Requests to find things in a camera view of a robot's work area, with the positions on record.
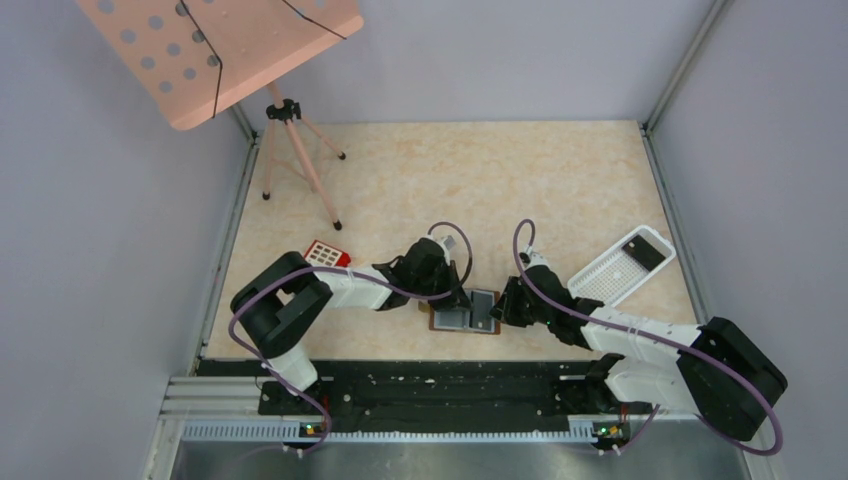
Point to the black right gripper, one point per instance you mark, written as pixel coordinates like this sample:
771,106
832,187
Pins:
510,299

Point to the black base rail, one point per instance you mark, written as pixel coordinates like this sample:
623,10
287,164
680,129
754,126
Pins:
435,397

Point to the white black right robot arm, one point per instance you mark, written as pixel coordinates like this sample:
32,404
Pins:
691,368

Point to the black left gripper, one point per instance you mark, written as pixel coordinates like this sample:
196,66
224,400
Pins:
448,279

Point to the white plastic basket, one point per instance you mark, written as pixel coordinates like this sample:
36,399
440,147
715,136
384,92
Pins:
613,275

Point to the pink music stand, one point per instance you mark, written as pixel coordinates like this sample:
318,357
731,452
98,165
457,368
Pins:
199,58

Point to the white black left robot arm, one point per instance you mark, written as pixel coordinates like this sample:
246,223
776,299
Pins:
277,307

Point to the black credit card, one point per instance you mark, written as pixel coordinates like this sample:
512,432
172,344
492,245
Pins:
644,253

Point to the dark grey credit card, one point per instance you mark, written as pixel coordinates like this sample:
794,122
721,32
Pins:
480,320

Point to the red block with white grid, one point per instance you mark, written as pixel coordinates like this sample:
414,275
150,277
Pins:
322,254

